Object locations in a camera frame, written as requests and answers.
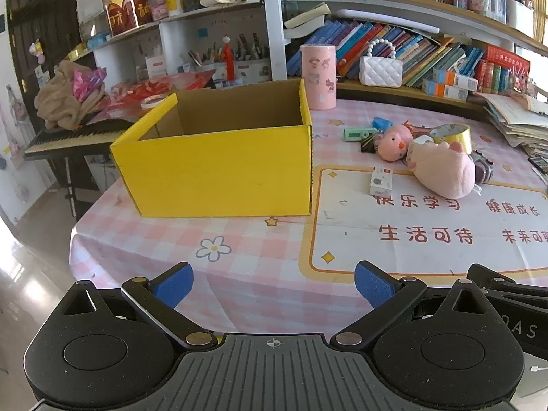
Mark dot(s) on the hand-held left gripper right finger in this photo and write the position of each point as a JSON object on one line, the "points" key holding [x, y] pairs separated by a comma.
{"points": [[372, 282]]}

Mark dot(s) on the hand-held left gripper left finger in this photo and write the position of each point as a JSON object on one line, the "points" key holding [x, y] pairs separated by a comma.
{"points": [[173, 287]]}

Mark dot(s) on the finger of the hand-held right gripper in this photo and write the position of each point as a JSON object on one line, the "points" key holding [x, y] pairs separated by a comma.
{"points": [[492, 275]]}

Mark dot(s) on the yellow cardboard box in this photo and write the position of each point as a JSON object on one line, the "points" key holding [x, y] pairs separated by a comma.
{"points": [[214, 171]]}

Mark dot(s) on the gold tape roll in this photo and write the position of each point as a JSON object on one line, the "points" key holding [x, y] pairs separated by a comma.
{"points": [[454, 139]]}

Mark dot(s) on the small white box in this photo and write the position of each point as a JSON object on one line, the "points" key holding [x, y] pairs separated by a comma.
{"points": [[381, 182]]}

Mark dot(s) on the pink pig plush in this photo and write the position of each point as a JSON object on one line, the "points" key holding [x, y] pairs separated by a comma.
{"points": [[445, 171]]}

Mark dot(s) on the black binder clip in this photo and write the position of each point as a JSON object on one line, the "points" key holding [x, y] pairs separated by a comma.
{"points": [[368, 145]]}

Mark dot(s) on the round pink chick plush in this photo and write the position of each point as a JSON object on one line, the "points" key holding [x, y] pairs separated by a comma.
{"points": [[394, 143]]}

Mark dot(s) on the black keyboard stand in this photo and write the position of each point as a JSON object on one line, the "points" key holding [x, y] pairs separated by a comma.
{"points": [[70, 188]]}

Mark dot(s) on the green correction tape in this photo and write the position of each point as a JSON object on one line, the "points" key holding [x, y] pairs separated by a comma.
{"points": [[355, 135]]}

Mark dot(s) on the stack of open books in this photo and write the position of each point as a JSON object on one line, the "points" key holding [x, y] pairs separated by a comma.
{"points": [[518, 120]]}

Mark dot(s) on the small blue object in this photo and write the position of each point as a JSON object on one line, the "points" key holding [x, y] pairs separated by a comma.
{"points": [[382, 124]]}

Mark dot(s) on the black electric keyboard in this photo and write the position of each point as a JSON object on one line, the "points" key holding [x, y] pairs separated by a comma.
{"points": [[72, 137]]}

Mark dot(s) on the white tape roll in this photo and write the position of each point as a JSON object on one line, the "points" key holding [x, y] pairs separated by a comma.
{"points": [[154, 102]]}

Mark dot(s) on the orange blue white carton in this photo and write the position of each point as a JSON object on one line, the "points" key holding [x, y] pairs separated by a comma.
{"points": [[443, 90], [458, 79]]}

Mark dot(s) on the red plastic bag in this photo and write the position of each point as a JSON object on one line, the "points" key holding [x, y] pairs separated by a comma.
{"points": [[180, 82]]}

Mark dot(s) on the pink cylinder container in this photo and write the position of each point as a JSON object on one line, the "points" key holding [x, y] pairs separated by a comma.
{"points": [[319, 77]]}

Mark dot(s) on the beige cloth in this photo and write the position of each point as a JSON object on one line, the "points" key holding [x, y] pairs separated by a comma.
{"points": [[55, 102]]}

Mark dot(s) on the pink foil wrap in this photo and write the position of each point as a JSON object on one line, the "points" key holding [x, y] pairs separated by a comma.
{"points": [[87, 85]]}

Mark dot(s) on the white card red label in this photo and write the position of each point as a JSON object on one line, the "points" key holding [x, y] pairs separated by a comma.
{"points": [[155, 67]]}

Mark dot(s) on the row of colourful books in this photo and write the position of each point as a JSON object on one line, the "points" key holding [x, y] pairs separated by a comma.
{"points": [[424, 55]]}

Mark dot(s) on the white pen holder box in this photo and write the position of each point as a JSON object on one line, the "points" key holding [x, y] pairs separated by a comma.
{"points": [[252, 68]]}

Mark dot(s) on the red tasseled ornament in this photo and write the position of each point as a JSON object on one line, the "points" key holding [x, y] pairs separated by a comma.
{"points": [[229, 60]]}

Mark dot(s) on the white bookshelf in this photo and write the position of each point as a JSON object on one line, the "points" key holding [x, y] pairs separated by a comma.
{"points": [[274, 21]]}

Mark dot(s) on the red gift box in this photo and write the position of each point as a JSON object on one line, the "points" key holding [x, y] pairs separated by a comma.
{"points": [[126, 6]]}

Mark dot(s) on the purple toy camera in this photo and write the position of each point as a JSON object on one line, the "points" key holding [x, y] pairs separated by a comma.
{"points": [[483, 169]]}

